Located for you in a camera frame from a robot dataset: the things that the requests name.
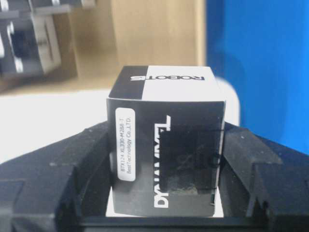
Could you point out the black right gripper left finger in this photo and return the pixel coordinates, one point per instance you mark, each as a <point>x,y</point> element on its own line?
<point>50,189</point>

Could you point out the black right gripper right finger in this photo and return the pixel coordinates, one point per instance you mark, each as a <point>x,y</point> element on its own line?
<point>262,179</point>

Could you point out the black dynamixel box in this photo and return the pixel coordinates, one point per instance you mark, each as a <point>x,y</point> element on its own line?
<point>28,41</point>
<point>166,130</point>

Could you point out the open brown cardboard box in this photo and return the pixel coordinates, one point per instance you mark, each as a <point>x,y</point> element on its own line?
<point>97,38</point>

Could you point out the white plastic tray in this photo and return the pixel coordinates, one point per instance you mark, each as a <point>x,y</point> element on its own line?
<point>29,122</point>

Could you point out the blue table cloth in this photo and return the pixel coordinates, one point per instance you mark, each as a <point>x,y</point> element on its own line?
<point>261,47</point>

